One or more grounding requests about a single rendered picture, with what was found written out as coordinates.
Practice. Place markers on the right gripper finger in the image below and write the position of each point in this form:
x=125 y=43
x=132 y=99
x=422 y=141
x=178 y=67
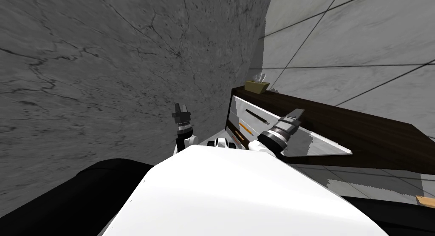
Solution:
x=296 y=114

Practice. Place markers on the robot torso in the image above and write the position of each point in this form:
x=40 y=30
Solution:
x=238 y=195

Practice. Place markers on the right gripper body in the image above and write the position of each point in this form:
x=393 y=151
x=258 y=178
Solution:
x=289 y=124

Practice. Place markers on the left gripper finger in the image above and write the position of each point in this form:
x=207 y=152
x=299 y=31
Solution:
x=177 y=108
x=185 y=108

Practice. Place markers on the dark brown wooden cabinet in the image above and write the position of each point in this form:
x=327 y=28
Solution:
x=357 y=137

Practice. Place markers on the white drawer front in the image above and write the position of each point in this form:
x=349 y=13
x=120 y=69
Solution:
x=316 y=142

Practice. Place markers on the olive tissue box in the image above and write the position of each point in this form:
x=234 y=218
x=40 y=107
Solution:
x=256 y=86

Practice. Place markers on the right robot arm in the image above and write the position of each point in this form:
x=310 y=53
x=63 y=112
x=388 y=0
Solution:
x=270 y=142

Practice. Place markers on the tan wooden block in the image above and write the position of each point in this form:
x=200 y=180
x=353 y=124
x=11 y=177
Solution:
x=427 y=202

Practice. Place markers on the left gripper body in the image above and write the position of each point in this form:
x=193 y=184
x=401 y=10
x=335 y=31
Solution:
x=181 y=118

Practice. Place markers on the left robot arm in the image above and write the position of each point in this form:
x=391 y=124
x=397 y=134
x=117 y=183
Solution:
x=68 y=202

